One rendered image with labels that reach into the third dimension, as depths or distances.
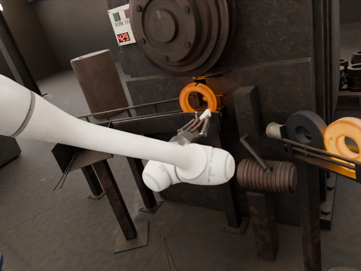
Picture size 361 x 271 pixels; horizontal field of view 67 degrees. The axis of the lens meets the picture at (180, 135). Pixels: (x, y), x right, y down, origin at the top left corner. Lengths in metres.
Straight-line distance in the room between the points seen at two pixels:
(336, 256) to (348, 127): 0.82
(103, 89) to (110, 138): 3.36
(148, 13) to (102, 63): 2.86
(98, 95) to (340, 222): 3.30
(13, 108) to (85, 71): 3.45
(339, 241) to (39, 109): 1.40
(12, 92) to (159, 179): 0.46
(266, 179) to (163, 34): 0.69
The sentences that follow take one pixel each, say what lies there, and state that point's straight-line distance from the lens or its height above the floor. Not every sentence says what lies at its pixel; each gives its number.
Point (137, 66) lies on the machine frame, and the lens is 1.58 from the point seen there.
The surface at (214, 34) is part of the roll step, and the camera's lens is 1.10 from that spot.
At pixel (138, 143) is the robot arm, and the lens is 0.66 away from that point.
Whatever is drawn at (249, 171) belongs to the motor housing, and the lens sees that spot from 1.14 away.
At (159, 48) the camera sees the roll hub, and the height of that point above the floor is 1.04.
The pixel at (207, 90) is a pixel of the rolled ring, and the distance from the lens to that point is 1.23.
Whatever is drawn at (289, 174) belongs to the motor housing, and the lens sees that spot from 1.11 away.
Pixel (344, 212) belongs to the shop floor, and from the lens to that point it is 1.73.
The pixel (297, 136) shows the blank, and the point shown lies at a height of 0.69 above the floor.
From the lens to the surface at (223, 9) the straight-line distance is 1.09.
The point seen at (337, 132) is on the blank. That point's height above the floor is 0.76.
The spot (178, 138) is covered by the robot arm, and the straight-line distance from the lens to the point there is 0.93.
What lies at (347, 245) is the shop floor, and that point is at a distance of 1.57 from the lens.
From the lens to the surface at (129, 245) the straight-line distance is 1.74.
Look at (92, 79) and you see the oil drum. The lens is 3.99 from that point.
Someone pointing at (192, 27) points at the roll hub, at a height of 1.09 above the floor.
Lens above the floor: 1.16
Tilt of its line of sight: 25 degrees down
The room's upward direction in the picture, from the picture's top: 15 degrees counter-clockwise
